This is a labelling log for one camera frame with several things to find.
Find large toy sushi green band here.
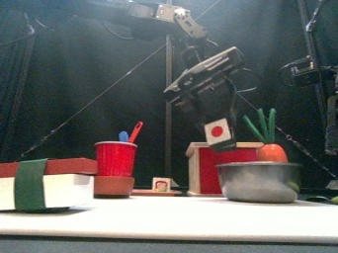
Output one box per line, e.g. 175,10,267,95
0,157,99,212

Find thin diagonal cord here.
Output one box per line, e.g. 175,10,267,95
17,43,170,161
236,93,338,179

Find white plastic cutting board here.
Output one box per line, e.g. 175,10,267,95
0,194,338,245

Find round orange-brown wooden disc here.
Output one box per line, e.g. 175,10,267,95
92,175,136,199

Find wooden slot box red side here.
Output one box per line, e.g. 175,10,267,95
184,141,266,198

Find red plastic cup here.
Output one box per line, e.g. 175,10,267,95
93,140,139,178

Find orange toy carrot green leaves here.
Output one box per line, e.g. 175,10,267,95
242,108,288,163

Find stainless steel bowl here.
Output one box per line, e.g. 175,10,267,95
215,161,303,204

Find small picture card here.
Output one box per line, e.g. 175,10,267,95
151,177,172,193

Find vertical metal frame pole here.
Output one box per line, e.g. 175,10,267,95
164,34,174,181

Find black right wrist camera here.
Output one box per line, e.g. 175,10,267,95
279,56,324,88

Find blue toy spoon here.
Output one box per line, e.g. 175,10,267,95
117,130,131,143

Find red toy spoon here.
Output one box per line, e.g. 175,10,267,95
127,121,145,144

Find Japan flag card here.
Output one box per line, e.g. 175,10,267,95
203,117,239,153

